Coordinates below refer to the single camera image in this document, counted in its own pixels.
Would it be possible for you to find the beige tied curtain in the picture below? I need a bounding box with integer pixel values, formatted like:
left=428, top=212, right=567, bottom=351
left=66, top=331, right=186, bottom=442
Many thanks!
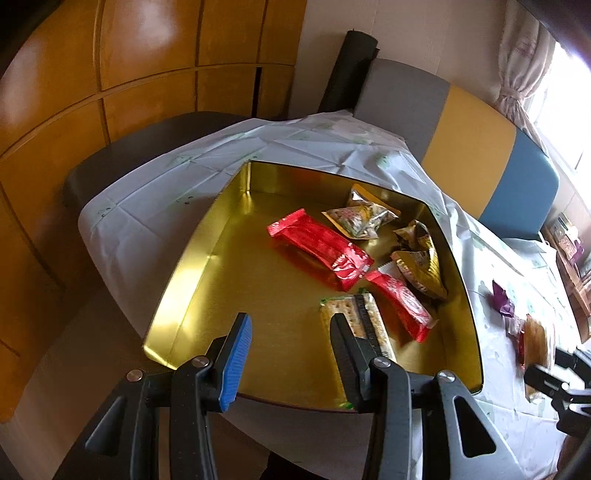
left=496, top=0, right=562, bottom=154

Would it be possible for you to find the green print white tablecloth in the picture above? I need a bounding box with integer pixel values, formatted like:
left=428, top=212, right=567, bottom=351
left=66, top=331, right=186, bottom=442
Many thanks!
left=78, top=110, right=587, bottom=480

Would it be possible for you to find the yellow seed packet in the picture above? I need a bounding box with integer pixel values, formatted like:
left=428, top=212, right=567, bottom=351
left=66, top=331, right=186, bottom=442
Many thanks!
left=321, top=184, right=402, bottom=240

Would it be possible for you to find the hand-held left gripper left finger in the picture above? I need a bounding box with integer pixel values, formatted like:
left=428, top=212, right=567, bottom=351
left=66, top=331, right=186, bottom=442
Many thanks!
left=55, top=313, right=254, bottom=480

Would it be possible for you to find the wooden wardrobe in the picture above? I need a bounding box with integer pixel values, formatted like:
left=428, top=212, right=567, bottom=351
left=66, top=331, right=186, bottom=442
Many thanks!
left=0, top=0, right=308, bottom=425

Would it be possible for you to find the wooden side table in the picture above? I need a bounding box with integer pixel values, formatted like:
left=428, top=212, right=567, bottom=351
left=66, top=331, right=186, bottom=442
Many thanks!
left=542, top=226, right=591, bottom=343

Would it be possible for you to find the gold tin box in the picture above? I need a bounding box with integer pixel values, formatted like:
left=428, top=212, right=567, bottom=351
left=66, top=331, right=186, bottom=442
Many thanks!
left=142, top=161, right=485, bottom=414

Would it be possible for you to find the red packet with round print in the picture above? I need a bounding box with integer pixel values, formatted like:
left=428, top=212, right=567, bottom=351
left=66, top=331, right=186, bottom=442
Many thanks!
left=366, top=270, right=437, bottom=343

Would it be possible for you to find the dark gold snack bag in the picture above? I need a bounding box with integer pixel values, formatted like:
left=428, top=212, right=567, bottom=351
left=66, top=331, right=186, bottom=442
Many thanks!
left=391, top=220, right=449, bottom=301

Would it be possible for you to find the grey yellow blue headboard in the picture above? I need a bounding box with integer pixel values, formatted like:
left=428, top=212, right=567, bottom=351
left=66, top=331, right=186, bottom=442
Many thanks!
left=353, top=58, right=561, bottom=241

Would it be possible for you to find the clear cracker packet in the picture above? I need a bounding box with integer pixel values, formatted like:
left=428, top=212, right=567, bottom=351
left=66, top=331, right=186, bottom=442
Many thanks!
left=320, top=288, right=398, bottom=411

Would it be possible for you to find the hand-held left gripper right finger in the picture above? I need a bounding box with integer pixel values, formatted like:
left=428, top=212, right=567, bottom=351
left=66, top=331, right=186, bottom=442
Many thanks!
left=330, top=313, right=527, bottom=480

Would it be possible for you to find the tissue box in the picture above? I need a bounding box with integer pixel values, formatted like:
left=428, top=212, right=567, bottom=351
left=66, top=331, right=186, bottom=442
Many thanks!
left=551, top=217, right=578, bottom=259

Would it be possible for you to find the window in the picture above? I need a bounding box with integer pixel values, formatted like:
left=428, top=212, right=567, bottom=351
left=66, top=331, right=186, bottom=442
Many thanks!
left=526, top=28, right=591, bottom=172

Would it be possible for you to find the brown cake packet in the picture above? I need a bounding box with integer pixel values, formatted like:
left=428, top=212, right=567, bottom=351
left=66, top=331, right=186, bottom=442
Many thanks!
left=522, top=314, right=555, bottom=402

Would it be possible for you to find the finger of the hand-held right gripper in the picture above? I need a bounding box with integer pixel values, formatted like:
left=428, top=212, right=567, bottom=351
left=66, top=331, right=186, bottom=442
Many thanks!
left=554, top=348, right=591, bottom=370
left=524, top=364, right=575, bottom=402

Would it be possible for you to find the long red snack packet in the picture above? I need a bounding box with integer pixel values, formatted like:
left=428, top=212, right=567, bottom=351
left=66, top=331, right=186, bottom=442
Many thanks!
left=267, top=208, right=375, bottom=292

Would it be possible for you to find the black rolled mat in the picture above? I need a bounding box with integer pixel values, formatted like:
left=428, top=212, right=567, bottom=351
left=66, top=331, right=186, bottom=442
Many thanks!
left=318, top=30, right=379, bottom=114

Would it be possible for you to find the purple snack packet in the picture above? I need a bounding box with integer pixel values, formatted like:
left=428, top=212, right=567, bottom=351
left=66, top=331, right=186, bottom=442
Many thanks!
left=491, top=279, right=516, bottom=317

